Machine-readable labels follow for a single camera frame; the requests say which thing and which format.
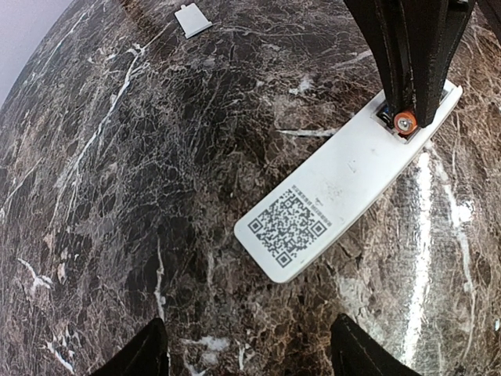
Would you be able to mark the white remote control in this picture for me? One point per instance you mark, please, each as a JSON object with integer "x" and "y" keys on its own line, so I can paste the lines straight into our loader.
{"x": 312, "y": 207}

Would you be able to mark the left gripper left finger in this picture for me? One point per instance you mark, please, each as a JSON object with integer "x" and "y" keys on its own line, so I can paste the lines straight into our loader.
{"x": 145, "y": 354}

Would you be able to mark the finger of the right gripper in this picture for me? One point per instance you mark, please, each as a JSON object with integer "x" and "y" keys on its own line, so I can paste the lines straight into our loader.
{"x": 382, "y": 25}
{"x": 434, "y": 29}

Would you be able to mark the orange battery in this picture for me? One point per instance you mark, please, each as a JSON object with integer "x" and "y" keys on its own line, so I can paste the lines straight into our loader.
{"x": 405, "y": 123}

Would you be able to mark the white battery cover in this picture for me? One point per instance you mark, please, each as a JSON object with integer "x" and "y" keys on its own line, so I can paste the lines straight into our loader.
{"x": 192, "y": 20}

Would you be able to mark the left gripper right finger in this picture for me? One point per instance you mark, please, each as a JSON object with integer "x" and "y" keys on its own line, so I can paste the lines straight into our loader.
{"x": 354, "y": 352}

